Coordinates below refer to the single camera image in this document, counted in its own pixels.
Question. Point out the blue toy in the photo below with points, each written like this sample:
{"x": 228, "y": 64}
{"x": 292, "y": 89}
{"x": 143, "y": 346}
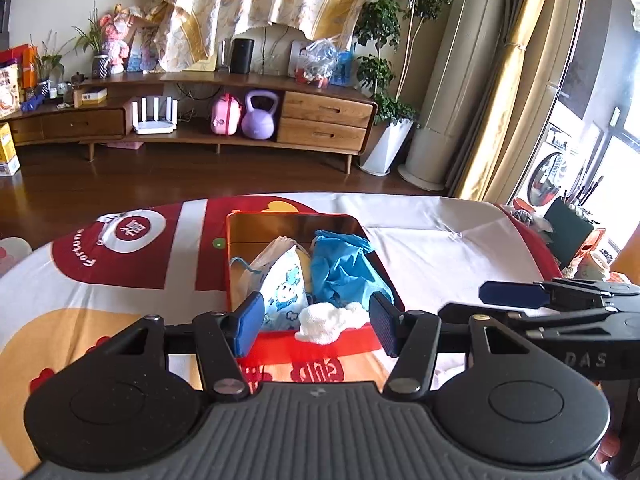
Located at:
{"x": 34, "y": 105}

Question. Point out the plant in striped vase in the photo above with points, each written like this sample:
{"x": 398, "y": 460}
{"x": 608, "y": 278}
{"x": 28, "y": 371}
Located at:
{"x": 100, "y": 60}

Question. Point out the white plant pot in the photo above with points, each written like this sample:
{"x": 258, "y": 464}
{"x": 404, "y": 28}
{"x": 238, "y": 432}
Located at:
{"x": 387, "y": 147}

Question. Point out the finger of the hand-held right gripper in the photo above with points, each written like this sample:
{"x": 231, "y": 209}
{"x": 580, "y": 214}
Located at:
{"x": 510, "y": 294}
{"x": 460, "y": 312}

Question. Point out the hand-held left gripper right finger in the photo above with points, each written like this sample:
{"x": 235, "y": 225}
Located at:
{"x": 382, "y": 325}

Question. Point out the green potted tree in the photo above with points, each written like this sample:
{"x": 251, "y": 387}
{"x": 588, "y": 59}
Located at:
{"x": 385, "y": 40}

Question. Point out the blue rubber gloves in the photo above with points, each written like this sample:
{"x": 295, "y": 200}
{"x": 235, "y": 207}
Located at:
{"x": 345, "y": 270}

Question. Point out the pink small suitcase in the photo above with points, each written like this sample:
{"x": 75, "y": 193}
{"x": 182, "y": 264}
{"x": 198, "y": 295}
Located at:
{"x": 225, "y": 116}

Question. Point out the red orange gift bags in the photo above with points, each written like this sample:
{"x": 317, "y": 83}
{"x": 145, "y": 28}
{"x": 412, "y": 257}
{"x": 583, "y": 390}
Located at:
{"x": 25, "y": 62}

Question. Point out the red tin box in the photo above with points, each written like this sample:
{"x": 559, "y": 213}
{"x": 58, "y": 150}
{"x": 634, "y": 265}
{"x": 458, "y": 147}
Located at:
{"x": 260, "y": 230}

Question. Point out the white cloth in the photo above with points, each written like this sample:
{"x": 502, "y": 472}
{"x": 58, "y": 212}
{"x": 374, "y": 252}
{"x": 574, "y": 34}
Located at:
{"x": 325, "y": 322}

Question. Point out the green mug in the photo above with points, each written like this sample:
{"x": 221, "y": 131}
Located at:
{"x": 597, "y": 266}

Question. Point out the small picture frame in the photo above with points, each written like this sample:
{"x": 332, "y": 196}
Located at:
{"x": 299, "y": 57}

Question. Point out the black cylinder speaker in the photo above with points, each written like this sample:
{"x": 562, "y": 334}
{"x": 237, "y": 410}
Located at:
{"x": 242, "y": 56}

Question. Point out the yellow curtain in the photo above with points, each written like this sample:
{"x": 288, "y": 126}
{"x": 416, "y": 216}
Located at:
{"x": 505, "y": 90}

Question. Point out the pink plush doll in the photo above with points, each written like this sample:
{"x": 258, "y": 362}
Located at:
{"x": 116, "y": 45}

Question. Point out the dark wooden drawer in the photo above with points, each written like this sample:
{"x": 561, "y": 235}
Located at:
{"x": 82, "y": 124}

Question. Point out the clear plastic bag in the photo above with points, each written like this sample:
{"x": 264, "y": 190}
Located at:
{"x": 317, "y": 62}

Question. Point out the orange tissue box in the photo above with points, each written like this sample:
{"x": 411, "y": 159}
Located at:
{"x": 592, "y": 247}

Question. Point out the light wooden drawer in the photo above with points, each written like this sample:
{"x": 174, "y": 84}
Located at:
{"x": 320, "y": 135}
{"x": 325, "y": 109}

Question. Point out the white router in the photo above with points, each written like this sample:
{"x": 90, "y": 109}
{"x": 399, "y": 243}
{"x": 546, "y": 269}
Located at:
{"x": 154, "y": 122}

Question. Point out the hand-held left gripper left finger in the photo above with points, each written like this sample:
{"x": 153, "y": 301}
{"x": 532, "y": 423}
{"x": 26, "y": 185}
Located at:
{"x": 247, "y": 322}

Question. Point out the red white printed tablecloth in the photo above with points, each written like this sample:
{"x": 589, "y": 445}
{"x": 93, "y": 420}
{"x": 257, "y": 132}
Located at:
{"x": 100, "y": 290}

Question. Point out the purple kettlebell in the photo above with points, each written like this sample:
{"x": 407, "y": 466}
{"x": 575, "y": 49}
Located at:
{"x": 259, "y": 117}

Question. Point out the green pen holder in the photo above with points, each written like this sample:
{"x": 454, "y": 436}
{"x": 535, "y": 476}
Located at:
{"x": 567, "y": 232}

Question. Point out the yellow white printed box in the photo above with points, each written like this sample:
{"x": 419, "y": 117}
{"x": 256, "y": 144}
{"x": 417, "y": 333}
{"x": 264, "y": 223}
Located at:
{"x": 10, "y": 90}

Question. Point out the flat yellow box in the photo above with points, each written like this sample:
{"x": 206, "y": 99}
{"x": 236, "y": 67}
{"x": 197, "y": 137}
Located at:
{"x": 92, "y": 96}

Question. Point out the white printed face mask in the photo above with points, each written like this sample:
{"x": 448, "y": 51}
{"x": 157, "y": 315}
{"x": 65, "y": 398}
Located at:
{"x": 285, "y": 285}

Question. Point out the white standing air conditioner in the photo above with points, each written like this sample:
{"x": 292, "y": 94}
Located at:
{"x": 450, "y": 85}

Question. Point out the wooden television cabinet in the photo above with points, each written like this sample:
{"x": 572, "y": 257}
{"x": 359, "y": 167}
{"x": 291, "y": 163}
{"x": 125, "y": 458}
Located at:
{"x": 200, "y": 82}

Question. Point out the yellow carton box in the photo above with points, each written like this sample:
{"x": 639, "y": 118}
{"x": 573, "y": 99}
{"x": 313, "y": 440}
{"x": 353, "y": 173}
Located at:
{"x": 7, "y": 152}

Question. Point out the floral cloth cover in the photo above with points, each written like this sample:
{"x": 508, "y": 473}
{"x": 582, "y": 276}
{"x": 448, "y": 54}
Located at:
{"x": 240, "y": 5}

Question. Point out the printed picture card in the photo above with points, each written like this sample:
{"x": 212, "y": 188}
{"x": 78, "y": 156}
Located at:
{"x": 142, "y": 50}

